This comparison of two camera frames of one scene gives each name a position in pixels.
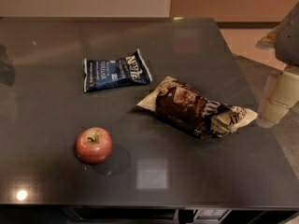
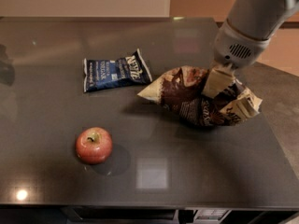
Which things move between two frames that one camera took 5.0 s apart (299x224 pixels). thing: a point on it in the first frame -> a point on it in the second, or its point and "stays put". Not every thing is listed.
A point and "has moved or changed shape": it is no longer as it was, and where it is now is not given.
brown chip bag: [177, 103] has moved or changed shape
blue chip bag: [100, 75] stays put
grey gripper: [289, 40] -> [234, 49]
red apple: [93, 146] stays put
